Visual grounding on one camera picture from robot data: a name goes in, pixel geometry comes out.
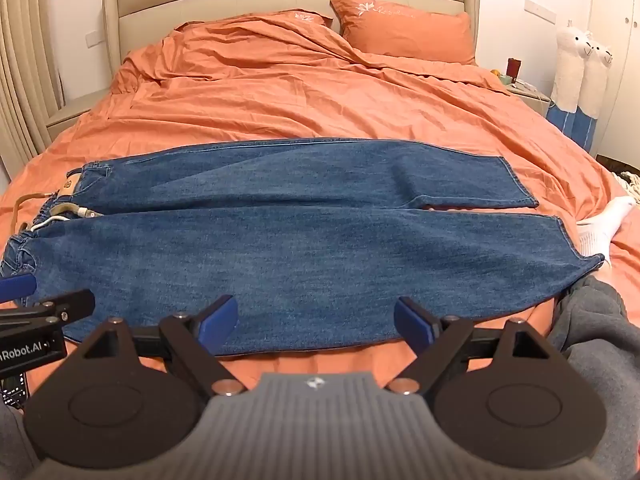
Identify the blue denim pants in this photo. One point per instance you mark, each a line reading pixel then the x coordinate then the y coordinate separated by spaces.
pixel 310 245

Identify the white wall switch plate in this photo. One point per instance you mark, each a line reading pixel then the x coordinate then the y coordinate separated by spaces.
pixel 540 11

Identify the beige curtain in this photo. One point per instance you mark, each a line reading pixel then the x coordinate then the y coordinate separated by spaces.
pixel 25 95

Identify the person's grey trouser leg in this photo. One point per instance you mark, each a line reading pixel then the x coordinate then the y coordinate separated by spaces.
pixel 595 360

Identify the orange duvet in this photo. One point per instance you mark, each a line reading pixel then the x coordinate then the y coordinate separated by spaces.
pixel 300 100

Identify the red cup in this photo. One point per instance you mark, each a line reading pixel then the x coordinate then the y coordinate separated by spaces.
pixel 514 67

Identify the white wall socket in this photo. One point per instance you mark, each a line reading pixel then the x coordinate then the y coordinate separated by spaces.
pixel 91 37

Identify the person's white sock foot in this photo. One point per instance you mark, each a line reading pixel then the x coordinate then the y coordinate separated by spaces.
pixel 602 225

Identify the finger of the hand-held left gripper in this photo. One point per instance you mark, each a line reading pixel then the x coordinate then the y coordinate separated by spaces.
pixel 70 305
pixel 17 287

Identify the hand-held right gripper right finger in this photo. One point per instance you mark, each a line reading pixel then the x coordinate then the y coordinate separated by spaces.
pixel 412 321

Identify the beige bedside table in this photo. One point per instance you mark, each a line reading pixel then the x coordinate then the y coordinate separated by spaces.
pixel 532 97

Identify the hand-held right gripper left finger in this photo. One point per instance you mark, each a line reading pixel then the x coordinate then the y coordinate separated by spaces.
pixel 220 321

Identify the orange pillow with white print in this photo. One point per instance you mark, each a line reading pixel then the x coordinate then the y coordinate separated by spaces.
pixel 305 17
pixel 405 25

